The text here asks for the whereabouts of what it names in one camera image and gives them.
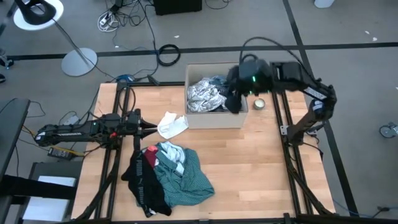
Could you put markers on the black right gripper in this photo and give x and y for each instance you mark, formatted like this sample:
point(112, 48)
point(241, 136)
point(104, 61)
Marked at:
point(236, 81)

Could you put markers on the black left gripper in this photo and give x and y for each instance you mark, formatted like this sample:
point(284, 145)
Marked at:
point(133, 124)

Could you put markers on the plain white cloth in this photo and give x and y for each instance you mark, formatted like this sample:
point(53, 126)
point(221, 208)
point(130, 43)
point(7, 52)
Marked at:
point(171, 126)

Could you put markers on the dark red sock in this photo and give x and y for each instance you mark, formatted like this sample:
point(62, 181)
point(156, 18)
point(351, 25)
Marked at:
point(151, 157)

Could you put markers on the white black patterned garment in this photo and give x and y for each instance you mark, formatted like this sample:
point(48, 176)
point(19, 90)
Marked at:
point(202, 96)

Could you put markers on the cardboard box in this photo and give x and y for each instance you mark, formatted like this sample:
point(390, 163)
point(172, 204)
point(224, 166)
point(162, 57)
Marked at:
point(217, 121)

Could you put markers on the black Puma garment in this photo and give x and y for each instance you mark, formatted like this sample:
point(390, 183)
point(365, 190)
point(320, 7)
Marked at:
point(143, 186)

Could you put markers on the teal floral print garment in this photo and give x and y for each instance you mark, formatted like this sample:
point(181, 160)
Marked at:
point(189, 186)

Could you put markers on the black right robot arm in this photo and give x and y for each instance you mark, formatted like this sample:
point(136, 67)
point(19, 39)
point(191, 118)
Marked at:
point(292, 76)

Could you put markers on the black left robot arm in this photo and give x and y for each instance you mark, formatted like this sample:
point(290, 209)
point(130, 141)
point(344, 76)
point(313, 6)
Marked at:
point(71, 133)

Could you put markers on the roll of tape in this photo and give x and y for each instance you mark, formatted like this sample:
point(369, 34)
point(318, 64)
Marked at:
point(259, 104)

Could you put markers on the black power brick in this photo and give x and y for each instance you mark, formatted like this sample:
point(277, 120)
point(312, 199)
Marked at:
point(60, 153)

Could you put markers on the white floor lamp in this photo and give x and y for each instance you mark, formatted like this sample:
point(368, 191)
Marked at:
point(79, 62)

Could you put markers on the black equipment case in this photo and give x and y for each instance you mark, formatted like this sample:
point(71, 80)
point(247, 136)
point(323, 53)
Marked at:
point(177, 6)

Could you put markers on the white power strip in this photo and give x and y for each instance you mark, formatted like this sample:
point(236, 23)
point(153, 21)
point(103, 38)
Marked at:
point(104, 19)

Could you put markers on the white floor object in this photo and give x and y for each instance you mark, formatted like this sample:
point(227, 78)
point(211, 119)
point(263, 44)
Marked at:
point(325, 3)

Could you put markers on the black desk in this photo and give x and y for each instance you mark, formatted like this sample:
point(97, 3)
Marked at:
point(12, 130)

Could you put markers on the grey caster wheel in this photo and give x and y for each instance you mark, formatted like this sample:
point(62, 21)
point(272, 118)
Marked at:
point(387, 131)

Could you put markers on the black floor plug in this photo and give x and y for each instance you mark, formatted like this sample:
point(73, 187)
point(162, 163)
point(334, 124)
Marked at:
point(384, 208)

